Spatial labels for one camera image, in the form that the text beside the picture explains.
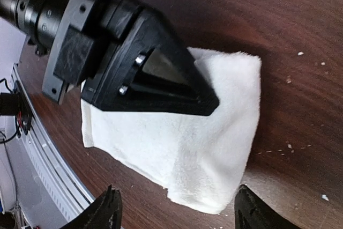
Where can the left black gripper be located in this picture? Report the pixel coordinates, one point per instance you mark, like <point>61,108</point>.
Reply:
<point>71,32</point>

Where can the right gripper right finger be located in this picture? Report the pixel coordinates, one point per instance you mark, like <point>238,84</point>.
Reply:
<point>253,212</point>

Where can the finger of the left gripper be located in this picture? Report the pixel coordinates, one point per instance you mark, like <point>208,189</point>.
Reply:
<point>153,46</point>
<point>136,91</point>

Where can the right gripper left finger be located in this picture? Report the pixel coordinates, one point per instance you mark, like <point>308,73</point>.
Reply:
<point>104,212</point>

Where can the white towel blue print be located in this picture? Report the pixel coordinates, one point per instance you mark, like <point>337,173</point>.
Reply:
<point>200,160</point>

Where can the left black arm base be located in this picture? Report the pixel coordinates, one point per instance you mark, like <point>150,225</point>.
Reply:
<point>16,104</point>

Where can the front aluminium rail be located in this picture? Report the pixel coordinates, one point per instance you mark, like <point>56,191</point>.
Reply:
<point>49,193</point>

